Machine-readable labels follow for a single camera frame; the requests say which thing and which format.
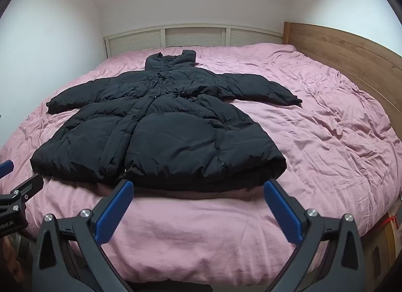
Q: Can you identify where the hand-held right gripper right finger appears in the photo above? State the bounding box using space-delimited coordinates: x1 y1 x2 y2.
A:
263 179 367 292

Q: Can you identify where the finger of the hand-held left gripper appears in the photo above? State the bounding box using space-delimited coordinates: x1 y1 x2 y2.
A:
0 159 15 180
0 174 45 205

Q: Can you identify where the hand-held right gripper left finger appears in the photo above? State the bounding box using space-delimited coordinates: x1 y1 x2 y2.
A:
31 180 135 292

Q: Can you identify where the black puffer jacket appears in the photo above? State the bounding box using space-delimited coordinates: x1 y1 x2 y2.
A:
30 49 303 192

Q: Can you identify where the pink duvet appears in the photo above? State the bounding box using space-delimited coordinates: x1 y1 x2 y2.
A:
0 42 402 281

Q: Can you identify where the wooden bed headboard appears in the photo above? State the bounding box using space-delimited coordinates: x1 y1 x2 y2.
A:
282 21 402 113

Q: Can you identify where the wooden bed side rail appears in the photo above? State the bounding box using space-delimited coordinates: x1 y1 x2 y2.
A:
358 196 402 281

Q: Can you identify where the white louvered wall panel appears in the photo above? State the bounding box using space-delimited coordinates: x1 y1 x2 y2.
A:
104 23 284 59

